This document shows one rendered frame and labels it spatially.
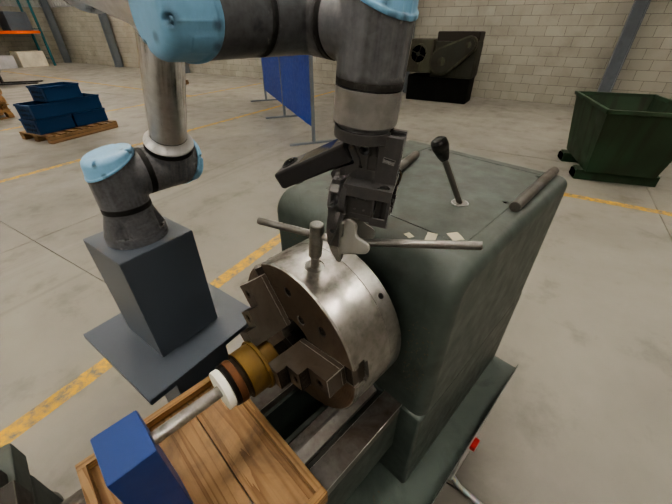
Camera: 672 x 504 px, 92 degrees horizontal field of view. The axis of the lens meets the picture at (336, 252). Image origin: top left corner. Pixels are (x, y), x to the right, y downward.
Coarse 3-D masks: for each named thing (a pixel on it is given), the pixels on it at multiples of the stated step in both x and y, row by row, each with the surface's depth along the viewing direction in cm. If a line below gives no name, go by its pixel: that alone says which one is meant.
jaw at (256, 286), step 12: (264, 276) 59; (252, 288) 57; (264, 288) 59; (252, 300) 58; (264, 300) 58; (276, 300) 59; (252, 312) 57; (264, 312) 58; (276, 312) 59; (252, 324) 57; (264, 324) 57; (276, 324) 58; (288, 324) 60; (252, 336) 56; (264, 336) 57
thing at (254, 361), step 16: (240, 352) 54; (256, 352) 54; (272, 352) 56; (224, 368) 52; (240, 368) 52; (256, 368) 53; (240, 384) 51; (256, 384) 52; (272, 384) 55; (240, 400) 52
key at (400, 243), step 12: (276, 228) 52; (288, 228) 51; (300, 228) 51; (324, 240) 50; (372, 240) 48; (384, 240) 47; (396, 240) 47; (408, 240) 46; (420, 240) 46; (432, 240) 45; (444, 240) 45
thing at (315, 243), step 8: (312, 224) 49; (320, 224) 49; (312, 232) 49; (320, 232) 49; (312, 240) 50; (320, 240) 50; (312, 248) 51; (320, 248) 51; (312, 256) 52; (320, 256) 52; (312, 264) 54
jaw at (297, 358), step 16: (288, 352) 56; (304, 352) 56; (320, 352) 55; (272, 368) 53; (288, 368) 53; (304, 368) 52; (320, 368) 52; (336, 368) 52; (304, 384) 53; (320, 384) 52; (336, 384) 52; (352, 384) 53
